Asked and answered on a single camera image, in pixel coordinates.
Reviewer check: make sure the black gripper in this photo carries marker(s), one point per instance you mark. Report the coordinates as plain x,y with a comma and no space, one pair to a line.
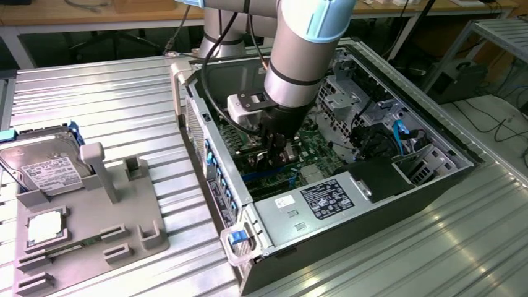
284,122

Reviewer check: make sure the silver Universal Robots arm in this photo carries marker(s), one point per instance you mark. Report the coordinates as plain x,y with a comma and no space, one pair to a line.
296,62

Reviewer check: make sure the green motherboard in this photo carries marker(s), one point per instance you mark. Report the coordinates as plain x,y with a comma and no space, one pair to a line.
317,154

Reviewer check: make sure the metal disk bay cage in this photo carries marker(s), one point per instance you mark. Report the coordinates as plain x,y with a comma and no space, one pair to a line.
337,102

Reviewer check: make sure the silver chipset heatsink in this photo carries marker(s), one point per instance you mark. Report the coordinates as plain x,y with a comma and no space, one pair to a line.
312,174

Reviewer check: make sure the blue expansion slot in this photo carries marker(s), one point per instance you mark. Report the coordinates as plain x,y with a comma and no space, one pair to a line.
257,177

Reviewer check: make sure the blue slot retainer strip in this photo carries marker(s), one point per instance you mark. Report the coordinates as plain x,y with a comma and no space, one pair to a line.
208,154

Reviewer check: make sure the black expansion slot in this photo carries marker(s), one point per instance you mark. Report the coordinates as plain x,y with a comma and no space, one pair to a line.
268,190

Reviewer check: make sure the black plastic fan shroud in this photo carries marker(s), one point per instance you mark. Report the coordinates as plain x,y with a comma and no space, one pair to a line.
378,179

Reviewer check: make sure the grey power supply unit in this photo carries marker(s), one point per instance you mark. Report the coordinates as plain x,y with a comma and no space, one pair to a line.
288,222

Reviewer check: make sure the wooden desk with white legs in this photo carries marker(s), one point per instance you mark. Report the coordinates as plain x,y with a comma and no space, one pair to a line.
382,10
82,17

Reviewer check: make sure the black equipment box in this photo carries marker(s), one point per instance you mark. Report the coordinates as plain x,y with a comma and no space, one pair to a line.
457,83

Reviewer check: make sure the open black PC case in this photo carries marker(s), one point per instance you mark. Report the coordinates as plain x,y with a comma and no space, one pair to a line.
412,222

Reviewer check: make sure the black office chair base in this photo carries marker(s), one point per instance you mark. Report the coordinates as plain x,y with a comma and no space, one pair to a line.
118,38

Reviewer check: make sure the grey parts rack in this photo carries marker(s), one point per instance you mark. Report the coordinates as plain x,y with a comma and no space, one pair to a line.
90,222

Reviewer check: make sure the silver hard disk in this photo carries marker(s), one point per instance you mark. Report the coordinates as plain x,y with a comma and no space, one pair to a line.
41,164

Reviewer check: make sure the green RAM stick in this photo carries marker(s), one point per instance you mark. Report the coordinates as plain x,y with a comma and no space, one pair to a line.
65,247

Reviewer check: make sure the silver CPU chip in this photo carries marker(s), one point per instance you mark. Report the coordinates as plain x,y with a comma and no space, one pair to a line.
45,227

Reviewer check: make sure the blue disk caddy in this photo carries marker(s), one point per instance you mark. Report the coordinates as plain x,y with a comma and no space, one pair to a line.
6,136

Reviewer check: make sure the black chassis intrusion switch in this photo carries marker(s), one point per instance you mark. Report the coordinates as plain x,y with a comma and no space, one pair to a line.
204,117

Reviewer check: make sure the aluminium slat shelf frame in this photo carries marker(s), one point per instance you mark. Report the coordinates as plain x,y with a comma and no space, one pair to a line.
502,34

